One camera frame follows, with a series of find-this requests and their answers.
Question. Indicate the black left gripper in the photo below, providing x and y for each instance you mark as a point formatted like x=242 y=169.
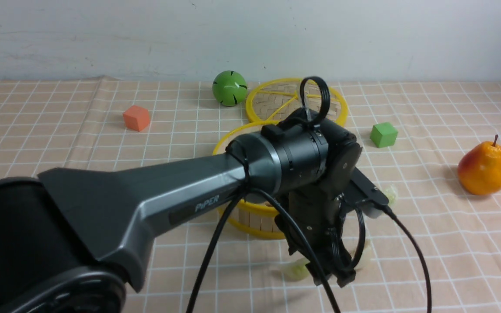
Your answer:
x=321 y=221

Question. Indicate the white dumpling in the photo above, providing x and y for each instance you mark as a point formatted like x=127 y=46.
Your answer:
x=366 y=256

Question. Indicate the pale green dumpling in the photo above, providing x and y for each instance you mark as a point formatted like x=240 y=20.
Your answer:
x=391 y=194

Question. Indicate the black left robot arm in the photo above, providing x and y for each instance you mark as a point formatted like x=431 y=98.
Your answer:
x=71 y=239

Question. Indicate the bamboo steamer tray yellow rim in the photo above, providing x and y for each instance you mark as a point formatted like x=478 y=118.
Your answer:
x=253 y=219

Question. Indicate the bamboo steamer lid yellow rim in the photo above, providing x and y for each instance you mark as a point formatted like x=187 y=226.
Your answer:
x=276 y=99

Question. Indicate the green foam cube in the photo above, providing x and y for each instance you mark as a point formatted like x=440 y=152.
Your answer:
x=383 y=135

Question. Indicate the checkered beige tablecloth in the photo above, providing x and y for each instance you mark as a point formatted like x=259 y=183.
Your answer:
x=80 y=124

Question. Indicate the orange red toy pear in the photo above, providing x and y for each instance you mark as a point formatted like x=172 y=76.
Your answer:
x=479 y=171

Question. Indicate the green toy ball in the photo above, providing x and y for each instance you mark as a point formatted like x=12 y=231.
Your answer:
x=229 y=88

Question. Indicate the orange foam cube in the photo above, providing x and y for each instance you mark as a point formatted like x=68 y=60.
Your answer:
x=136 y=118

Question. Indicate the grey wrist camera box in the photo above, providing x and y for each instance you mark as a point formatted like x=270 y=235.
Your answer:
x=361 y=193

